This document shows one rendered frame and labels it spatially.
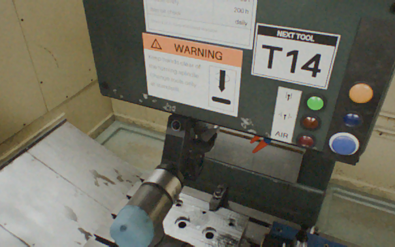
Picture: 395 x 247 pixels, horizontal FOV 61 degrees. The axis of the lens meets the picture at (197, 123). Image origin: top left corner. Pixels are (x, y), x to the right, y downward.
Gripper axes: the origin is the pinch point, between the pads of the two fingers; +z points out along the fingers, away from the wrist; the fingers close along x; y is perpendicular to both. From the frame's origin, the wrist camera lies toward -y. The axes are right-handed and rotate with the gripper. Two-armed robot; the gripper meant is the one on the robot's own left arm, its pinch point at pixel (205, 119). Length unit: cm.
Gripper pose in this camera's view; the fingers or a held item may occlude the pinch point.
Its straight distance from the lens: 81.8
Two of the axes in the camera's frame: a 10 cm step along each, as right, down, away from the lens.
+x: 9.1, 2.5, -3.4
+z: 4.2, -5.6, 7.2
